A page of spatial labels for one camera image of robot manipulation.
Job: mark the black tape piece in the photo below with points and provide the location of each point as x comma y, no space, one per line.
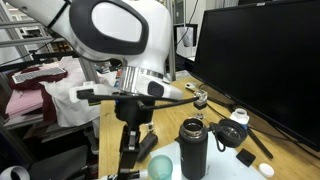
246,157

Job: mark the pink cloth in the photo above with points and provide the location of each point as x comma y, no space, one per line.
23,101

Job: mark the large black monitor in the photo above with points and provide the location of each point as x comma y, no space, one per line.
260,60

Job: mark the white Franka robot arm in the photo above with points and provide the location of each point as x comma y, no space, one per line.
156,40

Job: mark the black thermos lid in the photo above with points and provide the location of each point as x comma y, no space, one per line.
231,133

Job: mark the black Expo marker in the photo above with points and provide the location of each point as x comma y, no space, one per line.
133,174

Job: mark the blue bottle white cap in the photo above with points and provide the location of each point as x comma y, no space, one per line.
240,116

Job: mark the white mat sheet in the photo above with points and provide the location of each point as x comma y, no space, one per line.
226,166

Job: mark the white round cap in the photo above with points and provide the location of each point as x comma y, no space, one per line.
266,170

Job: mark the grey keyboard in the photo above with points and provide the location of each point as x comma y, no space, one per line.
38,74

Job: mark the dark red cloth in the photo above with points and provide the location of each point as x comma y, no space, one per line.
48,106

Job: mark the white tape roll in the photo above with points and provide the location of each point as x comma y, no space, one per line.
6,173

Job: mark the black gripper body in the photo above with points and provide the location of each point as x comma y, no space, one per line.
133,111

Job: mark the white cloth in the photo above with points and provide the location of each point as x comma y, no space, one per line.
73,103

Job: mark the black thermos bottle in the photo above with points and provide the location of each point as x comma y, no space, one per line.
193,153

